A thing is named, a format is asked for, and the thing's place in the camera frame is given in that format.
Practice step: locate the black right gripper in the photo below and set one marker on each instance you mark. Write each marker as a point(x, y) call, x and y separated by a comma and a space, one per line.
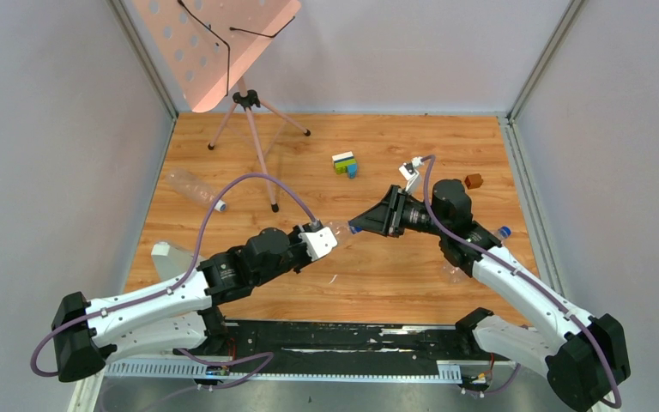
point(384, 218)

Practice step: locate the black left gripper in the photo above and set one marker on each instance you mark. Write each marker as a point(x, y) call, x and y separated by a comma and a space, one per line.
point(299, 250)

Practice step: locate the clear Pepsi bottle blue label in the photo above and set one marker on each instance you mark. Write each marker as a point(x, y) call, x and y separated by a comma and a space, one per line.
point(342, 233)

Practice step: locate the clear bottle white cap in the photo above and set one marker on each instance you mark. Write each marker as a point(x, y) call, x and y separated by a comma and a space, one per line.
point(194, 188)

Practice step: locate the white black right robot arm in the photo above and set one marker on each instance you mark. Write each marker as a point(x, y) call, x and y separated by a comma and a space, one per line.
point(583, 358)

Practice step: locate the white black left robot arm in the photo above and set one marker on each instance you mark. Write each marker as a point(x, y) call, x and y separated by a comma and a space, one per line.
point(90, 334)

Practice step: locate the clear bottle blue cap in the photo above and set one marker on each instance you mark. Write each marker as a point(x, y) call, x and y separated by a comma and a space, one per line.
point(460, 256)

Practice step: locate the coloured toy brick stack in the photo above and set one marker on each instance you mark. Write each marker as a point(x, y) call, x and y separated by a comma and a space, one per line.
point(345, 163)

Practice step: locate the brown small block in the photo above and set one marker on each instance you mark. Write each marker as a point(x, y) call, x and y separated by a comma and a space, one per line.
point(473, 181)

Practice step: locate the white carton with cap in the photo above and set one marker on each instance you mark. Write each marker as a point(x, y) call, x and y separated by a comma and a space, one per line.
point(170, 261)

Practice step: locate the pink music stand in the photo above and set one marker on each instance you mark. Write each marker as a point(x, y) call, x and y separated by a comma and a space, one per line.
point(210, 45)

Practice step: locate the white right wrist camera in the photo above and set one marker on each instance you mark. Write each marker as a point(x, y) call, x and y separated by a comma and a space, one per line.
point(410, 170)

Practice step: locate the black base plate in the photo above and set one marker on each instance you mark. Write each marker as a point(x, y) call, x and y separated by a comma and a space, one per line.
point(347, 349)

